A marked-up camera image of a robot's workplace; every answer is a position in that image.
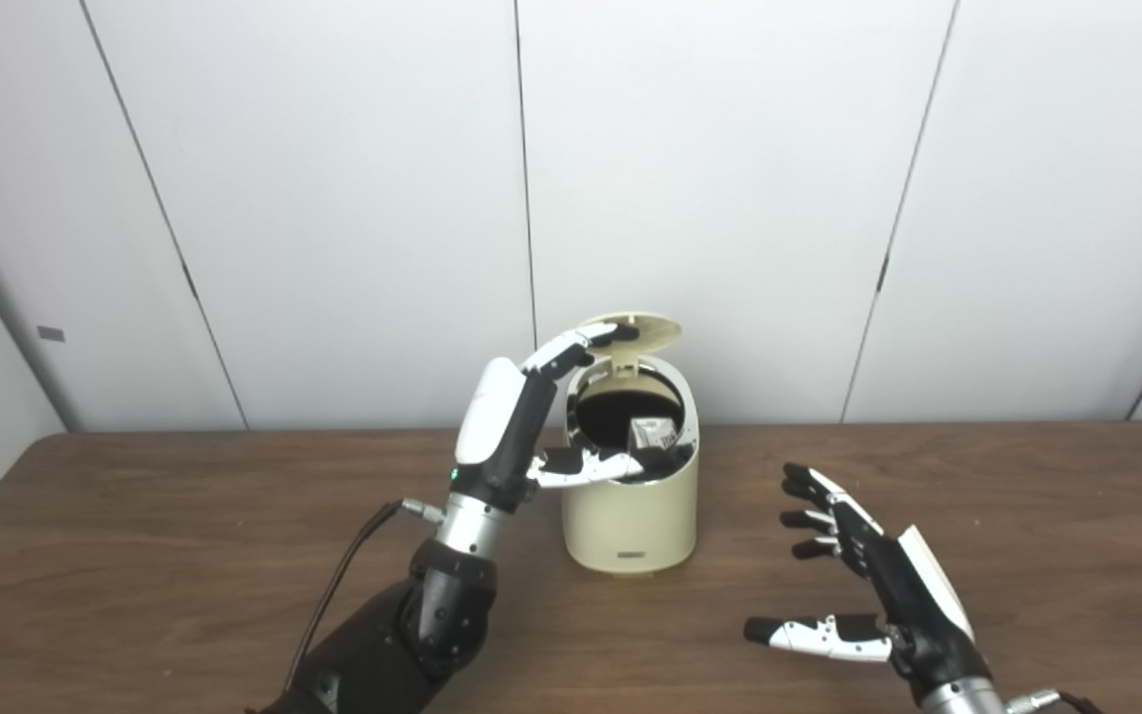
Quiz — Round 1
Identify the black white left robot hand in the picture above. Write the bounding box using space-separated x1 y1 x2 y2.
452 321 646 514

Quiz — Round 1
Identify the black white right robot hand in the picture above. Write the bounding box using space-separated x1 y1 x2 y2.
743 462 993 695

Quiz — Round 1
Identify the white green milk carton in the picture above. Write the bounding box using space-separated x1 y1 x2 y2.
628 416 679 455

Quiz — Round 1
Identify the round cream bin lid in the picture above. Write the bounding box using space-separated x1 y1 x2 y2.
576 313 684 374

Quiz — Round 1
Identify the black bin liner bag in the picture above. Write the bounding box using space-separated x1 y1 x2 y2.
571 369 687 479

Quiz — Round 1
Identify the cream-colored bin body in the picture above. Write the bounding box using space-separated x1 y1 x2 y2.
559 354 700 574

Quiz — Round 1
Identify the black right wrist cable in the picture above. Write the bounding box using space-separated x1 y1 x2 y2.
1002 687 1107 714

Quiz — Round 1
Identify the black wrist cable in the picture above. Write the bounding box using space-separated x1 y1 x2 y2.
279 498 445 695
1002 687 1107 714

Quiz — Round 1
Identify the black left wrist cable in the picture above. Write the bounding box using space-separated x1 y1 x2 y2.
279 498 445 695

